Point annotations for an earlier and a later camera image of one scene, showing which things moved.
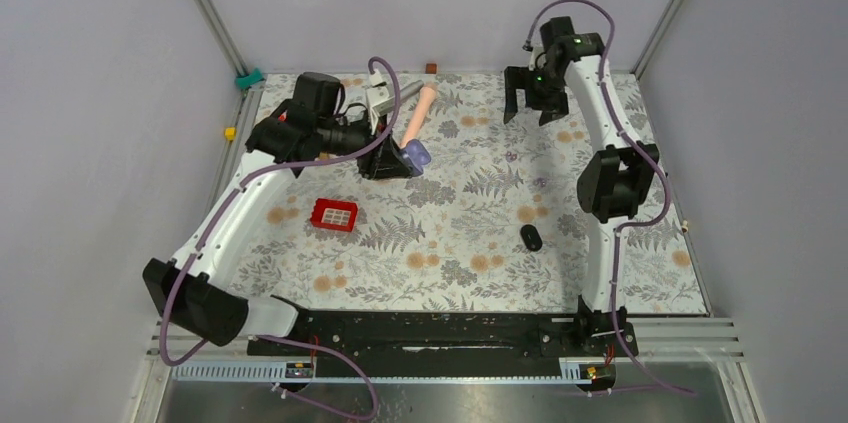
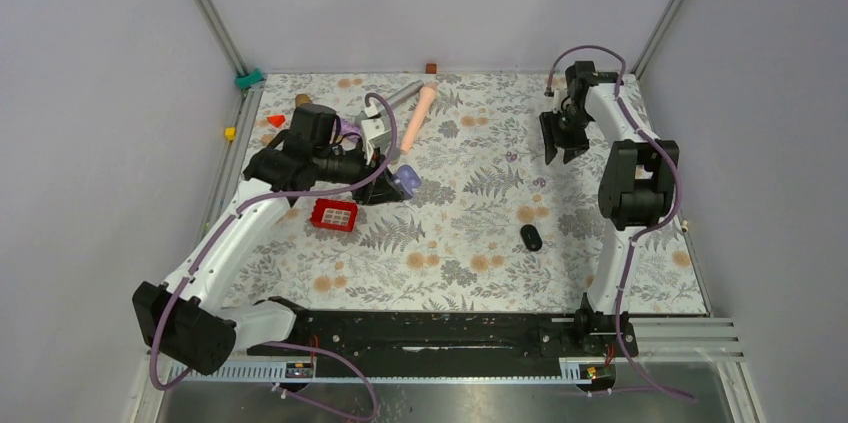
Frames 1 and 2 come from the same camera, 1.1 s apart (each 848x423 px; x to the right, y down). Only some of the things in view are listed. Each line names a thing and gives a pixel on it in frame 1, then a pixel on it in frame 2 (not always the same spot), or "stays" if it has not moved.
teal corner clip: x=246 y=80 stays
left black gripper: x=384 y=161 -> x=379 y=189
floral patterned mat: x=492 y=226 stays
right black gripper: x=520 y=78 -> x=574 y=147
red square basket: x=334 y=215 stays
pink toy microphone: x=427 y=95 stays
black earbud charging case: x=531 y=237 stays
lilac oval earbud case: x=417 y=156 -> x=407 y=180
